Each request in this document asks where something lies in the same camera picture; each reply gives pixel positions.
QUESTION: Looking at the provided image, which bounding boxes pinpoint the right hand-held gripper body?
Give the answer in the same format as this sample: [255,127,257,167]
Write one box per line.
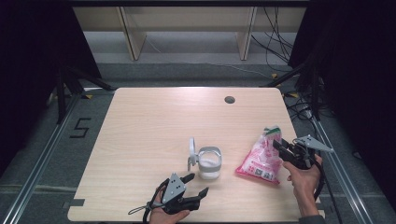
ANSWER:
[285,134,334,171]

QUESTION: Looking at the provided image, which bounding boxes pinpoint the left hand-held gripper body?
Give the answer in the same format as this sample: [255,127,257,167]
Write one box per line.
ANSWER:
[161,173,201,215]

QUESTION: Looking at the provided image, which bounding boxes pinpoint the pink and white plastic bag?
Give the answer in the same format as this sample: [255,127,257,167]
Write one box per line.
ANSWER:
[235,125,284,185]

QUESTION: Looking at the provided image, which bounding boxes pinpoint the clear plastic cup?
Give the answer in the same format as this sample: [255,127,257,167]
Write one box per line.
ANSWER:
[187,136,223,181]

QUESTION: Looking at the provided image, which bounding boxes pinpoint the person's right hand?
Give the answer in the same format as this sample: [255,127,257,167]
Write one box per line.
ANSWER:
[282,153,323,200]

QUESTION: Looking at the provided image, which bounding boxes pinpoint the person's left hand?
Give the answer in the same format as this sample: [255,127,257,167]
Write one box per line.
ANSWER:
[148,194,191,224]

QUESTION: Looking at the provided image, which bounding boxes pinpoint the black metal stand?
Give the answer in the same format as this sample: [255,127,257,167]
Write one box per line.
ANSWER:
[54,63,116,125]
[262,59,323,121]

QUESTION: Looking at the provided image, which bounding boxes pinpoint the black curtain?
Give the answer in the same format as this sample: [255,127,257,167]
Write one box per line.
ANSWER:
[0,0,104,175]
[288,0,396,206]

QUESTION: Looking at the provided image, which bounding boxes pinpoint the light wooden furniture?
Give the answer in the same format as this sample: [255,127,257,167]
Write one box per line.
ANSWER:
[74,6,307,62]

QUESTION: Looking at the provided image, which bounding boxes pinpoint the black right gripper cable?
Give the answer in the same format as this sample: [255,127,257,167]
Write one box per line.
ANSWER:
[312,155,327,202]

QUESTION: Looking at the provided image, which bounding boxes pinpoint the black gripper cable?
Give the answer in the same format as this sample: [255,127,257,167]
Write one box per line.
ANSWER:
[128,178,171,224]
[312,155,327,202]

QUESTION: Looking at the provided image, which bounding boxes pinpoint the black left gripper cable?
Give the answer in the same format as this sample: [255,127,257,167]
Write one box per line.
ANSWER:
[128,178,171,224]

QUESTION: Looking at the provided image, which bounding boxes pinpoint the tangle of black floor cables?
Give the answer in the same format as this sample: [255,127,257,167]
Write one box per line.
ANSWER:
[284,92,316,123]

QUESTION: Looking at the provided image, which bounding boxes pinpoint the aluminium floor rail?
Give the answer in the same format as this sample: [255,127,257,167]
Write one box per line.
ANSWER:
[311,117,375,224]
[1,92,82,224]

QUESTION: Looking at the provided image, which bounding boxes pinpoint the white floor cable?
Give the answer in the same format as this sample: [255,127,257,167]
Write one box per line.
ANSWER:
[146,35,272,79]

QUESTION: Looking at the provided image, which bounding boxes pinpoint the bundle of black hanging cables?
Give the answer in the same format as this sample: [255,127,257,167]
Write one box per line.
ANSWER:
[250,7,297,64]

